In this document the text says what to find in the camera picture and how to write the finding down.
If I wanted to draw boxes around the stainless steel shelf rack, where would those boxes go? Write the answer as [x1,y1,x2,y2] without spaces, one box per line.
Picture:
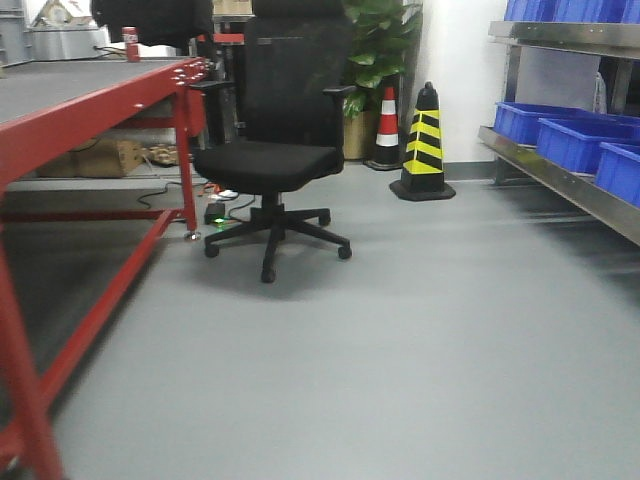
[479,21,639,244]

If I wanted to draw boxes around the black power adapter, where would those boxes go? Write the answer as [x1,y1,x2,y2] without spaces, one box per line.
[203,201,226,225]

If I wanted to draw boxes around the blue bin near right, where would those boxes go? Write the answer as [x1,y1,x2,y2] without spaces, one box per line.
[594,142,639,207]

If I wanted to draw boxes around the yellow black traffic cone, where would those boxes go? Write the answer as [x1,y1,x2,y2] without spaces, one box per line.
[389,81,456,201]

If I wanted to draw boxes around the red metal workbench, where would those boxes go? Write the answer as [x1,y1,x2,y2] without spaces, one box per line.
[1,57,207,479]

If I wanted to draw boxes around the cardboard box under workbench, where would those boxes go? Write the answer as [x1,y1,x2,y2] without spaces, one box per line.
[36,138,144,178]

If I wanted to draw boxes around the green potted plant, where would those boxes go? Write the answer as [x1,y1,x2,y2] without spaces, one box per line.
[343,0,423,160]

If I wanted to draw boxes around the red soda can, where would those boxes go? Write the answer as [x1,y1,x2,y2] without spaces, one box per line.
[122,26,140,62]

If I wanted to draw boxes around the blue bins upper shelf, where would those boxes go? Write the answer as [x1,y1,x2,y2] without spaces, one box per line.
[503,0,639,24]

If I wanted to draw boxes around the red white traffic cone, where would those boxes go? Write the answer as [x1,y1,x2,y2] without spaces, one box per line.
[364,86,401,171]

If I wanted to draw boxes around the black floor cable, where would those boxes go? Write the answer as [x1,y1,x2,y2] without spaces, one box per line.
[136,180,182,210]

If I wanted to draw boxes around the black office chair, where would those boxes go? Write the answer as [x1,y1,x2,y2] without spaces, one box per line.
[193,1,355,283]

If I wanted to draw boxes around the blue bin far left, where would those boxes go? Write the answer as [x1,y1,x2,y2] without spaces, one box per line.
[493,102,608,145]

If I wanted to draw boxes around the blue bin middle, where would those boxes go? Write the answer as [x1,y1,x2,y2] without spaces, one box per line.
[536,119,639,175]

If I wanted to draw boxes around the blue bin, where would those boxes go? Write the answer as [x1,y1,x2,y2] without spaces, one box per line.
[536,119,639,175]
[594,142,639,207]
[493,102,608,145]

